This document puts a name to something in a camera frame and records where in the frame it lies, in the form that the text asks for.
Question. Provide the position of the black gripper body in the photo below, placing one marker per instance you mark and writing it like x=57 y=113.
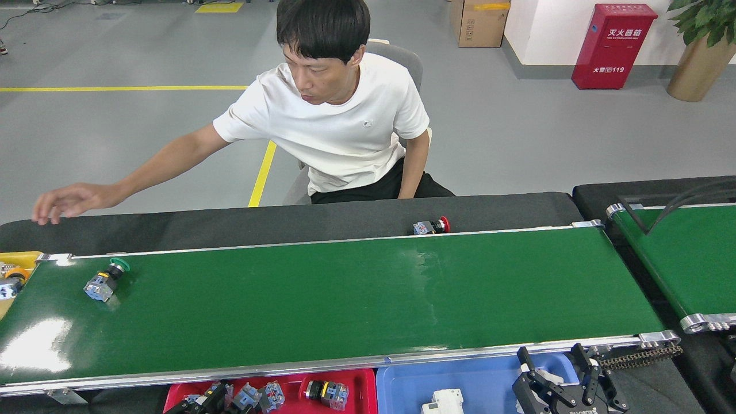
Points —
x=581 y=409

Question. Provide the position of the red plastic bin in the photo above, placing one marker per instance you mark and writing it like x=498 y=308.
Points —
x=362 y=391

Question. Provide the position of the person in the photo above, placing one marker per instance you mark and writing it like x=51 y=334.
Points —
x=339 y=126

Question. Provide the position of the red fire extinguisher box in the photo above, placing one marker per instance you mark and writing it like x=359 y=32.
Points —
x=612 y=49

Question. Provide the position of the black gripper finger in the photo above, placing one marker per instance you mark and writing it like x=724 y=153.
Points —
x=181 y=408
x=213 y=397
x=526 y=359
x=583 y=356

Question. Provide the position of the yellow banded push button switch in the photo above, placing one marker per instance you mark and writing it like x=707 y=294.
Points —
x=328 y=394

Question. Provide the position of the cardboard box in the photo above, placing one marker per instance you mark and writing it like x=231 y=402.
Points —
x=480 y=23

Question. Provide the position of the green plant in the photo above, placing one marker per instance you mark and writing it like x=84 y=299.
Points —
x=701 y=17

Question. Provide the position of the green belt conveyor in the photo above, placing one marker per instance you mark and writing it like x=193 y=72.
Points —
x=345 y=293
x=690 y=259

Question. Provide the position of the white circuit breaker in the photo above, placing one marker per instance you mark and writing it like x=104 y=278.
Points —
x=443 y=402

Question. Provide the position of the tan plant pot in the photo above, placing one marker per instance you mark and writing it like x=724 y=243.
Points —
x=696 y=72

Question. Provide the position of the person's right hand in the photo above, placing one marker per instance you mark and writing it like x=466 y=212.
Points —
x=75 y=198

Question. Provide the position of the yellow tray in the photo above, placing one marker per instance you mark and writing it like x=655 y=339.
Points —
x=23 y=257

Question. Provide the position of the blue plastic bin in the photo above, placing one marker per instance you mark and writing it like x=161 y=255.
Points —
x=477 y=379

